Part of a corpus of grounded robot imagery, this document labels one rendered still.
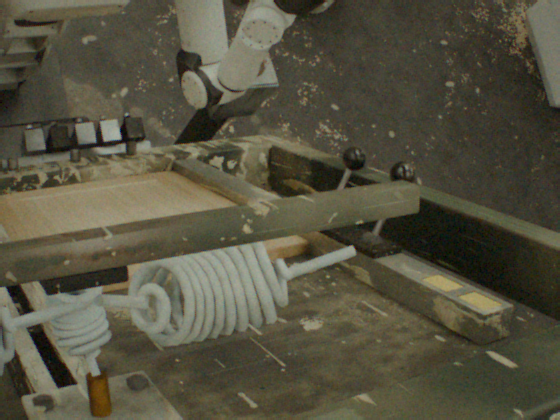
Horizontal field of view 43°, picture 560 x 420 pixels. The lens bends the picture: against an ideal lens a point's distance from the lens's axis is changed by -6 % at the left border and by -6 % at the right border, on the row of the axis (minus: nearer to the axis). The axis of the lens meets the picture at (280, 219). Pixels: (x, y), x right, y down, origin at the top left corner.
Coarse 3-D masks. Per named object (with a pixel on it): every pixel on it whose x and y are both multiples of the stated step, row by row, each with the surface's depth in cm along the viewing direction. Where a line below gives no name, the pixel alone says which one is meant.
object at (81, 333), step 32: (0, 224) 108; (0, 288) 83; (32, 288) 83; (64, 288) 41; (96, 288) 45; (64, 320) 48; (96, 320) 49; (32, 352) 68; (64, 352) 68; (96, 352) 50; (32, 384) 62; (64, 384) 68; (96, 384) 50; (128, 384) 55; (32, 416) 50; (64, 416) 51; (96, 416) 51; (128, 416) 51; (160, 416) 51
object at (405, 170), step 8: (392, 168) 105; (400, 168) 104; (408, 168) 104; (392, 176) 105; (400, 176) 104; (408, 176) 104; (376, 224) 106; (368, 232) 106; (376, 232) 105; (368, 240) 105; (376, 240) 105
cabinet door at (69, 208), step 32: (32, 192) 147; (64, 192) 147; (96, 192) 147; (128, 192) 147; (160, 192) 146; (192, 192) 145; (32, 224) 127; (64, 224) 127; (96, 224) 126; (288, 256) 115
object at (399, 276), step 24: (192, 168) 155; (216, 192) 144; (240, 192) 136; (264, 192) 136; (312, 240) 115; (336, 264) 110; (360, 264) 105; (384, 264) 100; (408, 264) 100; (384, 288) 100; (408, 288) 96; (432, 288) 91; (432, 312) 92; (456, 312) 88; (480, 312) 84; (504, 312) 85; (480, 336) 84; (504, 336) 86
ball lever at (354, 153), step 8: (344, 152) 115; (352, 152) 114; (360, 152) 114; (344, 160) 115; (352, 160) 114; (360, 160) 114; (352, 168) 115; (360, 168) 115; (344, 176) 115; (344, 184) 116
